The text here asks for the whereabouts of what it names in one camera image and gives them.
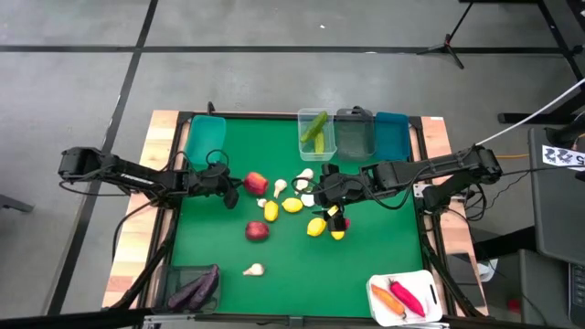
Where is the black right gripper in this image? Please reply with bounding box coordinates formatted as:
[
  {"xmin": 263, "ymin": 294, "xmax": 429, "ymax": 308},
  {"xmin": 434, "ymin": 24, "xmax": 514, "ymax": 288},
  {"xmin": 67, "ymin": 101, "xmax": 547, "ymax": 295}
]
[{"xmin": 314, "ymin": 163, "xmax": 367, "ymax": 232}]

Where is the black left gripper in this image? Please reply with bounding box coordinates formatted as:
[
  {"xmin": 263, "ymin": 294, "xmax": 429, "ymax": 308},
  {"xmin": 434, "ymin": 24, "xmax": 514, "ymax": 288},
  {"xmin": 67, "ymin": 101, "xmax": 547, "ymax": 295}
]
[{"xmin": 185, "ymin": 162, "xmax": 246, "ymax": 210}]

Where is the red yellow apple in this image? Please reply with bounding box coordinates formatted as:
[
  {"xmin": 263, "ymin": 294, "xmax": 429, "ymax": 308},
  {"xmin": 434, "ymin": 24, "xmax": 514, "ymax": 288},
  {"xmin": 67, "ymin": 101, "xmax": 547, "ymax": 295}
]
[{"xmin": 242, "ymin": 171, "xmax": 270, "ymax": 196}]

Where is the dark red apple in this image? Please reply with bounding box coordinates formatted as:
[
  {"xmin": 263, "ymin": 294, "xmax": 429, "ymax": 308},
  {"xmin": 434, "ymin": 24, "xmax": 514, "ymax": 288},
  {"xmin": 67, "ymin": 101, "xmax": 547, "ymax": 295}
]
[{"xmin": 244, "ymin": 220, "xmax": 271, "ymax": 242}]

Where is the orange carrot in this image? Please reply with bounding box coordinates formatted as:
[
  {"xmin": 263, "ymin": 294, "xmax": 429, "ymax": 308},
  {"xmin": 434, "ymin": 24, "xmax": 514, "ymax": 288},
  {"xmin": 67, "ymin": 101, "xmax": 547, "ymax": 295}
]
[{"xmin": 370, "ymin": 283, "xmax": 408, "ymax": 320}]

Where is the long green cucumber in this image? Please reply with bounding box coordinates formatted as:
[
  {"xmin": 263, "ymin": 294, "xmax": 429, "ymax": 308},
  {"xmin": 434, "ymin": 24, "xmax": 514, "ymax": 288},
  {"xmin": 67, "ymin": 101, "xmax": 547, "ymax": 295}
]
[{"xmin": 299, "ymin": 111, "xmax": 329, "ymax": 143}]

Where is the pink red chili pepper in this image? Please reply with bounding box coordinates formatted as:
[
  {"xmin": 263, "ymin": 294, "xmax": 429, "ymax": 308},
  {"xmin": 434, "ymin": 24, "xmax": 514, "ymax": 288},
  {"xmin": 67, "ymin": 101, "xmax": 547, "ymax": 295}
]
[{"xmin": 388, "ymin": 279, "xmax": 427, "ymax": 318}]

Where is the teal plastic basket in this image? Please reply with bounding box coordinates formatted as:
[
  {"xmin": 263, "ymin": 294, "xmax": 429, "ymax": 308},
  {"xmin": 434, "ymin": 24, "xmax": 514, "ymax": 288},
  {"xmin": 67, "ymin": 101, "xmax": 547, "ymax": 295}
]
[{"xmin": 184, "ymin": 114, "xmax": 228, "ymax": 166}]

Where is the clear plastic basket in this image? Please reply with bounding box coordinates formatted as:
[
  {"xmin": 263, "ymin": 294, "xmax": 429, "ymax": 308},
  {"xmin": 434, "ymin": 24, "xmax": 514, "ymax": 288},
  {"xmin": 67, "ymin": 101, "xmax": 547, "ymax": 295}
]
[{"xmin": 294, "ymin": 107, "xmax": 338, "ymax": 162}]

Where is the green table mat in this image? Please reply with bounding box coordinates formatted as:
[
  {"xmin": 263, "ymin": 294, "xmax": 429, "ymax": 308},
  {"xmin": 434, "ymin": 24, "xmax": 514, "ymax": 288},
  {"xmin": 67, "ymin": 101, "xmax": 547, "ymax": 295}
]
[{"xmin": 171, "ymin": 117, "xmax": 425, "ymax": 318}]

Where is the grey translucent plastic basket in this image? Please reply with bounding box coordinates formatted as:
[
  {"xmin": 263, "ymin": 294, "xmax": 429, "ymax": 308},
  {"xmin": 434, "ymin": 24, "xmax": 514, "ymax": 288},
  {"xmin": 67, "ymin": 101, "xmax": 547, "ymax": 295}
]
[{"xmin": 335, "ymin": 107, "xmax": 377, "ymax": 162}]

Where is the blue plastic basket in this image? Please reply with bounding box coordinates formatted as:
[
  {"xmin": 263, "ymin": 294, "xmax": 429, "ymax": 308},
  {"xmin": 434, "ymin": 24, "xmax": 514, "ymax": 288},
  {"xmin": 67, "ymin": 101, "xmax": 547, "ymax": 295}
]
[{"xmin": 373, "ymin": 111, "xmax": 411, "ymax": 163}]

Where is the dark smoky plastic basket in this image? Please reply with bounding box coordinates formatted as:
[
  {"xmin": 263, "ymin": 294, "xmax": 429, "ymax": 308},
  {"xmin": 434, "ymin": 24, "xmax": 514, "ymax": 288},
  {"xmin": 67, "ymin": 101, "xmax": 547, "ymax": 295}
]
[{"xmin": 154, "ymin": 263, "xmax": 228, "ymax": 320}]

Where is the white plastic basket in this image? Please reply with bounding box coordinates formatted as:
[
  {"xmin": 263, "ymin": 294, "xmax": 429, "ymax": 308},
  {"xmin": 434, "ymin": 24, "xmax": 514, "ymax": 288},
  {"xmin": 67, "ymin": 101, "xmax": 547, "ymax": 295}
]
[{"xmin": 366, "ymin": 269, "xmax": 444, "ymax": 327}]

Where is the wooden table board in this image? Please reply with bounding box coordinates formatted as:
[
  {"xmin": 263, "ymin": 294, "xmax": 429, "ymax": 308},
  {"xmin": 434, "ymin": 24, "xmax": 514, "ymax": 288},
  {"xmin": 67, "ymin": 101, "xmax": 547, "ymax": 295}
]
[
  {"xmin": 101, "ymin": 109, "xmax": 184, "ymax": 310},
  {"xmin": 420, "ymin": 116, "xmax": 490, "ymax": 316}
]

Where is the black flat device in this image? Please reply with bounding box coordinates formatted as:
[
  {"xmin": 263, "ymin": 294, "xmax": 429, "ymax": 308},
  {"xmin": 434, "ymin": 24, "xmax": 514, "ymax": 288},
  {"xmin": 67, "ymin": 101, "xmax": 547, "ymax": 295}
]
[{"xmin": 445, "ymin": 252, "xmax": 485, "ymax": 307}]

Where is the small white object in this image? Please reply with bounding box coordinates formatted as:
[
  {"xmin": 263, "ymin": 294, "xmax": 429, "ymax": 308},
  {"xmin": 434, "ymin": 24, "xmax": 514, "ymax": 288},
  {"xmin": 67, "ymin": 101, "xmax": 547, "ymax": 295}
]
[{"xmin": 474, "ymin": 258, "xmax": 499, "ymax": 283}]

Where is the black tripod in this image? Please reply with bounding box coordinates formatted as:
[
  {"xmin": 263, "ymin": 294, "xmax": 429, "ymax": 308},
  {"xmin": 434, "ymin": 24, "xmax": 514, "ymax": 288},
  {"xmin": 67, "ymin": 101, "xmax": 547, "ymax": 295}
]
[{"xmin": 415, "ymin": 0, "xmax": 476, "ymax": 70}]

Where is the dark grey box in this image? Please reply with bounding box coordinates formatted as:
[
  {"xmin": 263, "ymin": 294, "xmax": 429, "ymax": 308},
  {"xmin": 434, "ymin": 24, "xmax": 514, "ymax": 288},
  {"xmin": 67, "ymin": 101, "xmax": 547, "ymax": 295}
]
[{"xmin": 484, "ymin": 249, "xmax": 572, "ymax": 329}]

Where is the grey desk top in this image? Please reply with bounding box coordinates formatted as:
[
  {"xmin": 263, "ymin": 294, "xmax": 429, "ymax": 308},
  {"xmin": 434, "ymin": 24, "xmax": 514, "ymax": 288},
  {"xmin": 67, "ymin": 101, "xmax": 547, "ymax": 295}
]
[{"xmin": 527, "ymin": 127, "xmax": 585, "ymax": 266}]

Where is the white paper tag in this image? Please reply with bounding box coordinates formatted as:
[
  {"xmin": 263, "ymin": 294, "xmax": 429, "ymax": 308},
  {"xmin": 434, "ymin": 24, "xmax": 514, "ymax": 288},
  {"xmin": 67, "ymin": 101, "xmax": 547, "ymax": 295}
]
[{"xmin": 541, "ymin": 144, "xmax": 585, "ymax": 172}]

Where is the black keyboard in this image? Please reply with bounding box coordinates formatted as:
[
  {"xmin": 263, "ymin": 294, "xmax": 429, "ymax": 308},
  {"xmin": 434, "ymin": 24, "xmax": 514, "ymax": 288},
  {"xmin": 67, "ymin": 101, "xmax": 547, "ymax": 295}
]
[{"xmin": 568, "ymin": 262, "xmax": 585, "ymax": 326}]

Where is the black desk frame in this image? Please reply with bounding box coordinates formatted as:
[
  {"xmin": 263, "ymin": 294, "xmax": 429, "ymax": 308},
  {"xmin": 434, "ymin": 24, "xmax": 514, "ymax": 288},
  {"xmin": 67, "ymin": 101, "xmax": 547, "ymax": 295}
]
[{"xmin": 459, "ymin": 0, "xmax": 585, "ymax": 125}]

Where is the grey floor bracket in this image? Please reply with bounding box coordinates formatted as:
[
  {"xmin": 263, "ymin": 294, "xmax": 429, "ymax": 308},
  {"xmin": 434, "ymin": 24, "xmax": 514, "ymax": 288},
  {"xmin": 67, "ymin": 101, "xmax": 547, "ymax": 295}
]
[{"xmin": 0, "ymin": 194, "xmax": 36, "ymax": 215}]

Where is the white cable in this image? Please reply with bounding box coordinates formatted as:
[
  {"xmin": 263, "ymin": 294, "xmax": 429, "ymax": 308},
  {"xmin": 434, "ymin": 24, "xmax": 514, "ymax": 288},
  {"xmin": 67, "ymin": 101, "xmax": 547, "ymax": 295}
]
[{"xmin": 474, "ymin": 80, "xmax": 585, "ymax": 147}]

